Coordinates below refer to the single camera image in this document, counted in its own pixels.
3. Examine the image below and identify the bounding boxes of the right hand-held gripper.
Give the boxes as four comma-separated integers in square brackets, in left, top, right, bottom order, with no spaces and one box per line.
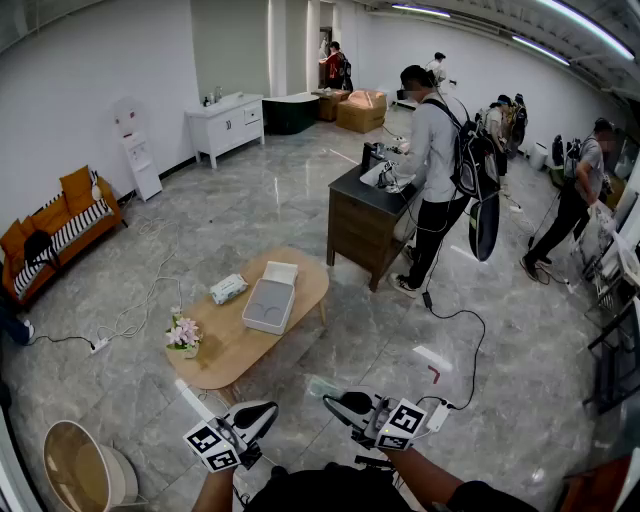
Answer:
[323,391,428,450]

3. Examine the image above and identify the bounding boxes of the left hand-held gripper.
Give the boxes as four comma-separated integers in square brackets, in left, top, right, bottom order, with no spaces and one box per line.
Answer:
[183,399,280,474]

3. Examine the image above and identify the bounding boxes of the clear plastic snack packet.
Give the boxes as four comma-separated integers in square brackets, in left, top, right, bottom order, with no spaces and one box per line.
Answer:
[306,376,344,401]

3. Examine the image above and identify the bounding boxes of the white rectangular tray box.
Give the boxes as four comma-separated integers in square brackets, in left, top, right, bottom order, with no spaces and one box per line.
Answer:
[241,277,297,336]

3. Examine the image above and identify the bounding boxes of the person's left forearm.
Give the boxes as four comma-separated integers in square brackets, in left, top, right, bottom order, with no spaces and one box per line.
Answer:
[191,464,236,512]

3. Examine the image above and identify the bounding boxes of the person's right forearm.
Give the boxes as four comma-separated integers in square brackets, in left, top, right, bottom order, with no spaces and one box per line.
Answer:
[382,446,469,512]

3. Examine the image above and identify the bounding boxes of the large cardboard box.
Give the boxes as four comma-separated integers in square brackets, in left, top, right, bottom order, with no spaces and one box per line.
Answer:
[335,88,389,135]

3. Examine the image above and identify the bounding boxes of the small cardboard box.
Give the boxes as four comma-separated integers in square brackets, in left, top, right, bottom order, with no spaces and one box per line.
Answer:
[310,88,351,123]

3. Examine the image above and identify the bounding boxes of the oval wooden coffee table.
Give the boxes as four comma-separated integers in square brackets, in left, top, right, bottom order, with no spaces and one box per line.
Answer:
[164,246,331,391]

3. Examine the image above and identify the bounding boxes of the white power adapter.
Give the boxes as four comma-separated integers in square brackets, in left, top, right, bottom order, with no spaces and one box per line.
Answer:
[424,401,453,434]

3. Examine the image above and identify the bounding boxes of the person's black clothing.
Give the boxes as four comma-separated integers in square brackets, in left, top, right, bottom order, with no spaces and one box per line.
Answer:
[244,462,541,512]

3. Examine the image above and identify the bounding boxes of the pink flowers in pot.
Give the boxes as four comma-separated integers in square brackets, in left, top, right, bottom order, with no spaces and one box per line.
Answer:
[164,305,204,360]

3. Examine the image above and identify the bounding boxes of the wet wipes pack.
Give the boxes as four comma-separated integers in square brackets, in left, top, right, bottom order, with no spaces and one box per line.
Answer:
[208,273,250,306]

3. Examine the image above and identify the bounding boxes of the dark wooden cabinet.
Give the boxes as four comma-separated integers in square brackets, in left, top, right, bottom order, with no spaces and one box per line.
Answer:
[326,158,426,293]

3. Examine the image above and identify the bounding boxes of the black oval bag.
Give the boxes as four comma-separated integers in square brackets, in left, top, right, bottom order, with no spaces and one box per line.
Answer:
[468,192,502,263]

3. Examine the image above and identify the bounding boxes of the white sink basin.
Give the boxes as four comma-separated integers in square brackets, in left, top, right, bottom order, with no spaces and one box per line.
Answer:
[359,160,402,189]

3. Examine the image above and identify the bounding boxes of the orange sofa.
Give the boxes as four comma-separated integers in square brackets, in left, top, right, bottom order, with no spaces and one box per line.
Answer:
[0,164,127,307]

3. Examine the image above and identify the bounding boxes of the black white striped blanket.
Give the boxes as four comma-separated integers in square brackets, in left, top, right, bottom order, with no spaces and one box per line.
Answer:
[12,197,114,301]

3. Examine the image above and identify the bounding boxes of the black metal rack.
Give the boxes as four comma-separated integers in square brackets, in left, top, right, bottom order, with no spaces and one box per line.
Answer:
[582,295,640,416]

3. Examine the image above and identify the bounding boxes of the white water dispenser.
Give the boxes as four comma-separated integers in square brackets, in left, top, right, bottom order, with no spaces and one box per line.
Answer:
[112,97,164,202]

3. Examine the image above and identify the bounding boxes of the orange cushion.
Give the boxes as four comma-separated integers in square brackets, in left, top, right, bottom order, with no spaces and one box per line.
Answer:
[58,164,97,217]

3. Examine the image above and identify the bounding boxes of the white vanity cabinet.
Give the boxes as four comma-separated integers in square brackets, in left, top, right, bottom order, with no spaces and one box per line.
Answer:
[184,92,266,170]

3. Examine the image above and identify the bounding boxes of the dark green bathtub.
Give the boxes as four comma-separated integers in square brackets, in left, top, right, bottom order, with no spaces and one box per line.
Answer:
[261,92,321,136]

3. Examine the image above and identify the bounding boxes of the white trash bin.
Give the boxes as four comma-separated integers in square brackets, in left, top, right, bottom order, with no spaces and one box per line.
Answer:
[528,141,552,172]

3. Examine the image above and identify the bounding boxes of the ceiling light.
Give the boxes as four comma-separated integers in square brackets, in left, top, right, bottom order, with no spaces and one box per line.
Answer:
[511,34,572,67]
[391,3,452,19]
[537,0,636,62]

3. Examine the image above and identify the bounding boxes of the long black cable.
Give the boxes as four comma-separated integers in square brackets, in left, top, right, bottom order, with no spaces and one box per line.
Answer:
[415,291,488,412]

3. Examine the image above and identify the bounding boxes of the white floor cable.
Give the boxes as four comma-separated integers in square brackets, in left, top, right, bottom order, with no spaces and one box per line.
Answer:
[94,214,184,346]

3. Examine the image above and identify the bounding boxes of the thin black cable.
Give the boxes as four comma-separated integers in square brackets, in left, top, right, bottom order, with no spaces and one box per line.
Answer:
[29,333,96,350]

